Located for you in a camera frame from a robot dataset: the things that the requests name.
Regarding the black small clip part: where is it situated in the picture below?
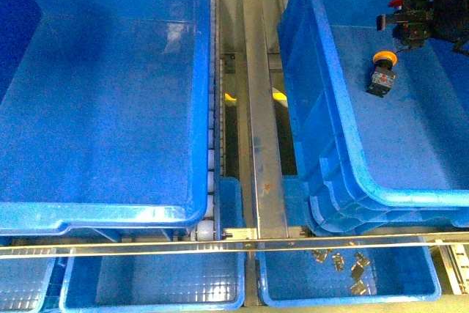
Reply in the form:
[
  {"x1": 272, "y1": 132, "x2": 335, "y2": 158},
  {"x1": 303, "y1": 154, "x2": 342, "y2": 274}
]
[
  {"x1": 350, "y1": 280, "x2": 367, "y2": 295},
  {"x1": 311, "y1": 249, "x2": 328, "y2": 263},
  {"x1": 332, "y1": 253, "x2": 344, "y2": 272},
  {"x1": 351, "y1": 252, "x2": 370, "y2": 281}
]

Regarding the large blue right bin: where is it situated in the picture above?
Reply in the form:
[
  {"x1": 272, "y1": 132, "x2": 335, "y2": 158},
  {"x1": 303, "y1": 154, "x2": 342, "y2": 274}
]
[{"x1": 1, "y1": 0, "x2": 212, "y2": 236}]

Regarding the metal rack divider beam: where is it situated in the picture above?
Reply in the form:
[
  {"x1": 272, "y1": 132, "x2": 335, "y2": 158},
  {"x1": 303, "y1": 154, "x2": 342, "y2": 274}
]
[{"x1": 243, "y1": 0, "x2": 289, "y2": 239}]

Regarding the small blue bin with clips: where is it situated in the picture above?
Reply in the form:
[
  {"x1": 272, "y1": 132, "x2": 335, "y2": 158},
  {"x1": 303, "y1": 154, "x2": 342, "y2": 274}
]
[{"x1": 257, "y1": 246, "x2": 442, "y2": 308}]

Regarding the small blue bin front middle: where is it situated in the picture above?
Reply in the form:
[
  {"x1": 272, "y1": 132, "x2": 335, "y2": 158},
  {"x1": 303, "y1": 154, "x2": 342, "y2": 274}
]
[{"x1": 59, "y1": 253, "x2": 245, "y2": 312}]

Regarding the metal front rack rail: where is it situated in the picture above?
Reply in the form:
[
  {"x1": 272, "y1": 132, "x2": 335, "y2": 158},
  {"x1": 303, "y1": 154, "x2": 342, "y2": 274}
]
[{"x1": 1, "y1": 231, "x2": 468, "y2": 259}]

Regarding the blue far right bin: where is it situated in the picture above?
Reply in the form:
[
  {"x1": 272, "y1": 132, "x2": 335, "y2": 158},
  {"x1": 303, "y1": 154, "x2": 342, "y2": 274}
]
[{"x1": 278, "y1": 0, "x2": 468, "y2": 236}]

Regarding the white roller track middle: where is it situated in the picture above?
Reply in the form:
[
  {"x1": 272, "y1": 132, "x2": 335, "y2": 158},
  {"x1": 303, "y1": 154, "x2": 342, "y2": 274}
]
[{"x1": 193, "y1": 0, "x2": 221, "y2": 241}]

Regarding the red button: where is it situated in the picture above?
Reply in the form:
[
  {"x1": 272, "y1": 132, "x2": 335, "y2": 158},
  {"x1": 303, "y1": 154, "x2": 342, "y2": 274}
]
[{"x1": 388, "y1": 0, "x2": 433, "y2": 41}]

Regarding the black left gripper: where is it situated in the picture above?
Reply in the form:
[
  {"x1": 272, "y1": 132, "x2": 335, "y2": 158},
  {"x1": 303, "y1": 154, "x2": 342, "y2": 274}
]
[{"x1": 376, "y1": 0, "x2": 468, "y2": 53}]

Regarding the big yellow mushroom button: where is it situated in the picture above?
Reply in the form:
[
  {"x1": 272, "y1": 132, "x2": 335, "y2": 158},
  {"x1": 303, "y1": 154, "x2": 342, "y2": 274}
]
[{"x1": 366, "y1": 51, "x2": 398, "y2": 97}]

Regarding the small blue bin front left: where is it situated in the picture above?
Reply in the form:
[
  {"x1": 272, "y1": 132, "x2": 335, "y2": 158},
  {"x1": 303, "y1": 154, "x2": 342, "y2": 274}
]
[{"x1": 1, "y1": 258, "x2": 54, "y2": 312}]

